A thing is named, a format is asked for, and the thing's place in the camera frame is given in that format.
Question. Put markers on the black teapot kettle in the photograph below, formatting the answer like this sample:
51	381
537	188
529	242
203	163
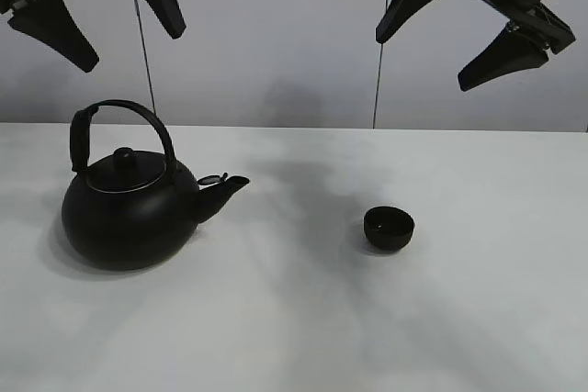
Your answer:
134	209

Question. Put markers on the small black teacup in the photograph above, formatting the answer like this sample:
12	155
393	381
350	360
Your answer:
388	229

